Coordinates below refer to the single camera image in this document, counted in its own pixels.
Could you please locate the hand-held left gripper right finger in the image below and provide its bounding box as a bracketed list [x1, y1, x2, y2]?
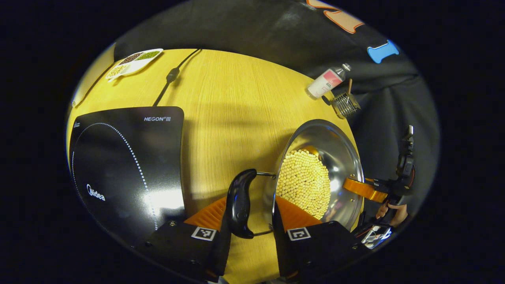
[272, 196, 369, 280]

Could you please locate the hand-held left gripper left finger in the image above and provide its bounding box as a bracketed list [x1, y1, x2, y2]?
[136, 196, 233, 282]

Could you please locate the steel pot with black handle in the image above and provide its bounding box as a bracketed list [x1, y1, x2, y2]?
[229, 119, 365, 239]

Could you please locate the pile of yellow soybeans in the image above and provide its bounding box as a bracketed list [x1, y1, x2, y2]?
[275, 149, 332, 220]

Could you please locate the black induction cooktop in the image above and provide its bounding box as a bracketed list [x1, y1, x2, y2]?
[68, 106, 186, 247]

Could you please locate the small bottle with pink label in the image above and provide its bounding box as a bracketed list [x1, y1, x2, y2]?
[306, 63, 352, 100]

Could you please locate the white divided dish of beans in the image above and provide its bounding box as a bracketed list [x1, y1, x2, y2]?
[105, 48, 164, 82]

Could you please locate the clear cup in wire holder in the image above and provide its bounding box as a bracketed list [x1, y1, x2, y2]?
[331, 92, 361, 120]

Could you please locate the black power cable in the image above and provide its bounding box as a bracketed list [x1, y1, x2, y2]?
[153, 49, 202, 107]

